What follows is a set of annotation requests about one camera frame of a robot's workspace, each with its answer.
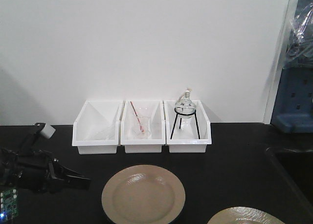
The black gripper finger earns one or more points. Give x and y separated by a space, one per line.
71 179

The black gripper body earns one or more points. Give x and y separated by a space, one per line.
37 172

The beige round plate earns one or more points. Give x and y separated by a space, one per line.
243 215
143 194

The green circuit board left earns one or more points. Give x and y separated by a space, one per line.
8 204

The left white plastic bin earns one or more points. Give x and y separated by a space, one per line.
96 129

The white plastic bin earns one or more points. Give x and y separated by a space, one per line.
154 143
186 140
96 129

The glass beaker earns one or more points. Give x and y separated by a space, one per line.
145 121

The middle white plastic bin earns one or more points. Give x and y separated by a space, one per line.
154 143

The right white plastic bin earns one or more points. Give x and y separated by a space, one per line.
186 140

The glass alcohol lamp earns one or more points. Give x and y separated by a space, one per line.
184 104

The black lab sink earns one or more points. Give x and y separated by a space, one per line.
296 167

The blue-grey pegboard drying rack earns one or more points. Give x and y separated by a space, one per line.
293 108

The plastic bag of pegs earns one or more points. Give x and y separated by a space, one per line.
300 48

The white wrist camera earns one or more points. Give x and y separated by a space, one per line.
37 130

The black wire tripod stand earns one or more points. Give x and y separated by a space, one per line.
184 115

